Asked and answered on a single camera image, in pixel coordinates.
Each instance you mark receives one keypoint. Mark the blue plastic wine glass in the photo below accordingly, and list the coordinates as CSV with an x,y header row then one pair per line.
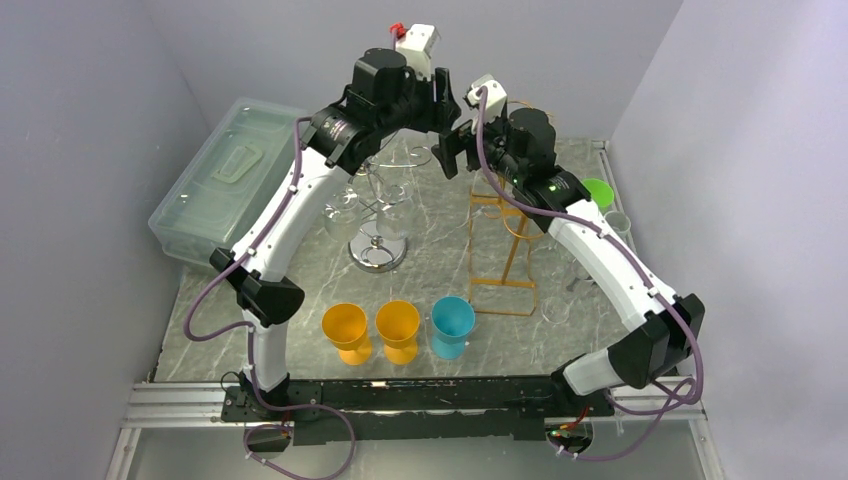
x,y
453,319

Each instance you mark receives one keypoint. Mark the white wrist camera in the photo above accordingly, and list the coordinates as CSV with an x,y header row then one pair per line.
x,y
416,44
486,86

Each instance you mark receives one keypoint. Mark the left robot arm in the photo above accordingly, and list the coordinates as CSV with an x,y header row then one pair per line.
x,y
390,90

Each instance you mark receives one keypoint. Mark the orange plastic wine glass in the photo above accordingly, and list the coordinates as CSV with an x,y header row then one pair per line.
x,y
397,324
345,326

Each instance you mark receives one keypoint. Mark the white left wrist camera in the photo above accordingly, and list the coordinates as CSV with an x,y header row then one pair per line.
x,y
416,44

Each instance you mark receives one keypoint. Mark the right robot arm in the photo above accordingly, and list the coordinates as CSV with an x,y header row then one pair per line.
x,y
516,151

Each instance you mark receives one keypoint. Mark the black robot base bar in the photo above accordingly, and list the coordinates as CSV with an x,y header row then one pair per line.
x,y
522,407

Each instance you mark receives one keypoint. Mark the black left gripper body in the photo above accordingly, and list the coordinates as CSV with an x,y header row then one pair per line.
x,y
427,114

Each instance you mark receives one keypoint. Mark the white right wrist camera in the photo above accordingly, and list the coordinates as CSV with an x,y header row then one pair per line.
x,y
486,86

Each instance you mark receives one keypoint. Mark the translucent green storage box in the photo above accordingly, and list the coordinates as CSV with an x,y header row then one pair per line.
x,y
228,183

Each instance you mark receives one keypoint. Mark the green plastic wine glass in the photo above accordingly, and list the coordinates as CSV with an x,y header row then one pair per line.
x,y
601,193

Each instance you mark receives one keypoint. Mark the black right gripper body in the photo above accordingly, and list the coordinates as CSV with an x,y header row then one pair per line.
x,y
490,140

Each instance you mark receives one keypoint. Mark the chrome wire glass rack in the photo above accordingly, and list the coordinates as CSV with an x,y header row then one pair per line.
x,y
368,250

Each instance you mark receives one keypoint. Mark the gold wire glass rack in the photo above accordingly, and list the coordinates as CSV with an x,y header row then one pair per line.
x,y
501,241

